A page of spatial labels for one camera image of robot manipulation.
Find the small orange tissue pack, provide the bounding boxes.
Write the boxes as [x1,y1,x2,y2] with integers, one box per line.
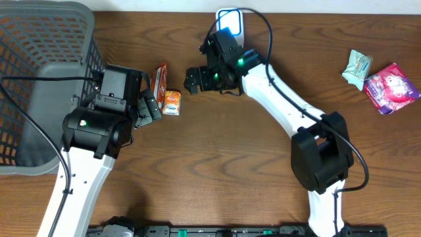
[162,91,182,116]

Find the orange brown snack packet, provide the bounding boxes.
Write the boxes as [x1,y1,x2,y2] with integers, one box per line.
[151,63,167,110]

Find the teal tissue pack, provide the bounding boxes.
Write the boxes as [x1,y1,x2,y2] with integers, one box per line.
[342,49,373,91]

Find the red purple snack packet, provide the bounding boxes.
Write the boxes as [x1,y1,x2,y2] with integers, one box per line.
[363,63,420,115]

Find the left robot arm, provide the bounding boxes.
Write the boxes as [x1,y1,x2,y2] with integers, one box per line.
[37,65,161,236]

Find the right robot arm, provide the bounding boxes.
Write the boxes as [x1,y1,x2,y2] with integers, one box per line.
[184,28,354,236]

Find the white barcode scanner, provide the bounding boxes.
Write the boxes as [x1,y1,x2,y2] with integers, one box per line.
[216,8,244,46]

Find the dark grey plastic basket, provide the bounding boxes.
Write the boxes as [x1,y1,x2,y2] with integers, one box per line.
[1,1,105,176]

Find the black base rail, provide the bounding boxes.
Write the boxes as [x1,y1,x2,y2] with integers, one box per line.
[86,224,389,237]

